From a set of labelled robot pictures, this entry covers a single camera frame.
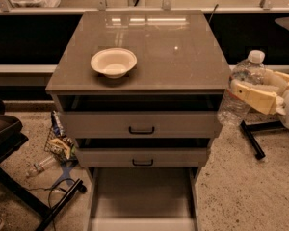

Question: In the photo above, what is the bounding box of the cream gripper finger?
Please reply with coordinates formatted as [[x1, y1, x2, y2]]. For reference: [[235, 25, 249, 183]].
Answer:
[[230, 80, 278, 115], [264, 69, 289, 89]]

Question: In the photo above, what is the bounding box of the clear plastic water bottle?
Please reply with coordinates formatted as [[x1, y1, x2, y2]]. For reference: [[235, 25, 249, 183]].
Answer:
[[217, 50, 265, 126]]

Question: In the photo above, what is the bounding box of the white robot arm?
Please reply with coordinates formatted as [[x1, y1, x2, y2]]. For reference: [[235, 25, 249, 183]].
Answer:
[[230, 69, 289, 129]]

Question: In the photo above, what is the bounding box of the grey drawer cabinet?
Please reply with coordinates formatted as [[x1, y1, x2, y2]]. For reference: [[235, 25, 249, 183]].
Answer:
[[44, 9, 233, 231]]

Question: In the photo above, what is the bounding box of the grey open bottom drawer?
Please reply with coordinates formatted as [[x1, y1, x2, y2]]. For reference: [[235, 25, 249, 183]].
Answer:
[[84, 167, 200, 231]]

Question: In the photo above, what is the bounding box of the grey middle drawer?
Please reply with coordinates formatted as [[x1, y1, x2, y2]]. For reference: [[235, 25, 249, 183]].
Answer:
[[76, 148, 209, 167]]

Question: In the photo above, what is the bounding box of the grey top drawer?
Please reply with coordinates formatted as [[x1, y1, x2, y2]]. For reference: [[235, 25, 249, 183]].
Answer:
[[60, 112, 222, 139]]

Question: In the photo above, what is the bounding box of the empty bottle on floor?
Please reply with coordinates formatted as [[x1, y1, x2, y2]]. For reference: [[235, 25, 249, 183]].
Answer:
[[26, 156, 57, 178]]

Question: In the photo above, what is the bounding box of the black stand leg right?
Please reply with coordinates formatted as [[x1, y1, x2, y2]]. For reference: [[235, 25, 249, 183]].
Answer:
[[240, 121, 284, 160]]

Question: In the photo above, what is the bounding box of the white paper bowl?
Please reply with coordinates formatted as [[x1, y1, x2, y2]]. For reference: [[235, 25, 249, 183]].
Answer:
[[91, 48, 137, 79]]

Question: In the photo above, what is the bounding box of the blue tape cross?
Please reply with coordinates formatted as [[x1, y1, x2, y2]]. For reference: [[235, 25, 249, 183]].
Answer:
[[53, 161, 78, 187]]

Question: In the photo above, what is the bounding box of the black chair with base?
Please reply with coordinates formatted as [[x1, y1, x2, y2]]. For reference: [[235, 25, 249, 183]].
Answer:
[[0, 101, 88, 231]]

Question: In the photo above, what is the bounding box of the wire basket with snacks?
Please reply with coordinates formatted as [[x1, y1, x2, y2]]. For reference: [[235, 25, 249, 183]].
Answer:
[[45, 111, 77, 162]]

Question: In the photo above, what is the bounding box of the black cable on floor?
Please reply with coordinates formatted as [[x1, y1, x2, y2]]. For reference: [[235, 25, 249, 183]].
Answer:
[[24, 177, 77, 231]]

